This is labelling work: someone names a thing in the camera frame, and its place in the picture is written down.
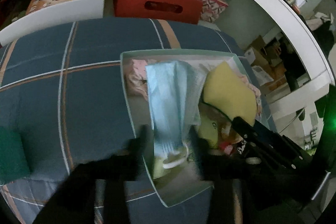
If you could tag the pink chevron towel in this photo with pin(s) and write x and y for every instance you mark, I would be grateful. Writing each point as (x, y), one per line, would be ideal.
(256, 98)

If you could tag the brown cardboard box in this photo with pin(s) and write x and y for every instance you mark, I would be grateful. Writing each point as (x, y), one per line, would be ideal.
(260, 50)

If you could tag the dark cloth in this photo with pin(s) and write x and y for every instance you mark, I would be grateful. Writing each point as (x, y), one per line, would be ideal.
(324, 29)

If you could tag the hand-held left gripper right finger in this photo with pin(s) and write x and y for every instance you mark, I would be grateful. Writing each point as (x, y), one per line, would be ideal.
(197, 145)

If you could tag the green tissue pack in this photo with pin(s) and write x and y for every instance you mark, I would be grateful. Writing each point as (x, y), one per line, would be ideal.
(210, 129)

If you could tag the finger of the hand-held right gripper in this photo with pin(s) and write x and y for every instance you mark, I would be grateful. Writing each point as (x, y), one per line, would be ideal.
(252, 129)

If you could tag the red scrunchie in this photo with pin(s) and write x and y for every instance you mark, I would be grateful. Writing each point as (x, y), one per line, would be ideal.
(225, 146)

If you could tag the red patterned box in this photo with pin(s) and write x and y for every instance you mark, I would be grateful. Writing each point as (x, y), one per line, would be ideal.
(212, 8)

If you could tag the white bed board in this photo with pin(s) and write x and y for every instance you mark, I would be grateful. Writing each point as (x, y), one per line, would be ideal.
(65, 8)

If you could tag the blue face mask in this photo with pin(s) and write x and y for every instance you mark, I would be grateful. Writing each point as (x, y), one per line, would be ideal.
(168, 103)

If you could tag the teal wet wipes pack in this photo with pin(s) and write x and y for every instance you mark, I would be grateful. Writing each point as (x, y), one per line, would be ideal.
(13, 155)

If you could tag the blue plaid bedsheet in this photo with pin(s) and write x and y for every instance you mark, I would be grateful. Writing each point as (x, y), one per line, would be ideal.
(78, 98)

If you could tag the white carton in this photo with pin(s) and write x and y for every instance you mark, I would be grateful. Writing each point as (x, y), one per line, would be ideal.
(262, 74)

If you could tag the leopard print scrunchie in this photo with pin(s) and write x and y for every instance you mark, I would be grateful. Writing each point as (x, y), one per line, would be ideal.
(241, 146)

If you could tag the pink plush scrunchie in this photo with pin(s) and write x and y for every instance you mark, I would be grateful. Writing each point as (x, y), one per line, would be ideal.
(136, 77)

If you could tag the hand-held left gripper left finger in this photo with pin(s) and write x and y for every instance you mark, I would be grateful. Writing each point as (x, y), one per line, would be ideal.
(144, 140)

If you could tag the yellow sponge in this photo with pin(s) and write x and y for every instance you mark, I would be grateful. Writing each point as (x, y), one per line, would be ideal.
(228, 92)

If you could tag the shallow teal-rimmed box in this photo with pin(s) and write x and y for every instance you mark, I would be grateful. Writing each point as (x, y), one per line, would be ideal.
(183, 187)

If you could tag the black chair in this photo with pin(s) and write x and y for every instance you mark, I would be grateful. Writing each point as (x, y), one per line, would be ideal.
(291, 64)

